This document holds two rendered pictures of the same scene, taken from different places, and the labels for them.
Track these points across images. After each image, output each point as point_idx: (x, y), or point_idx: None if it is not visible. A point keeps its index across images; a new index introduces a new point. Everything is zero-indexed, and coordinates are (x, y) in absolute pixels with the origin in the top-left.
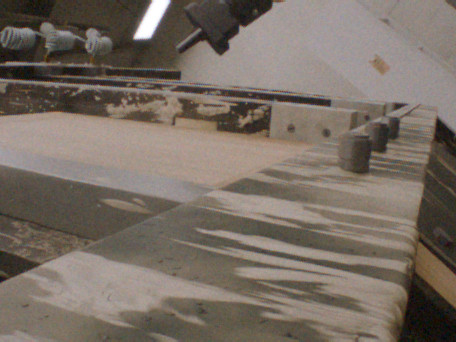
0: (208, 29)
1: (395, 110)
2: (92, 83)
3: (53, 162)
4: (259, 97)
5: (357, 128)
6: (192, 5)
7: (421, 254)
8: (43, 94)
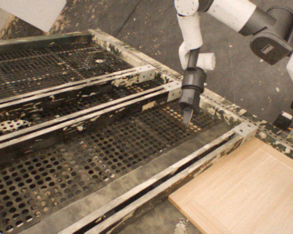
0: (197, 108)
1: (85, 38)
2: (30, 141)
3: None
4: (142, 102)
5: (273, 136)
6: (192, 100)
7: (191, 127)
8: (161, 195)
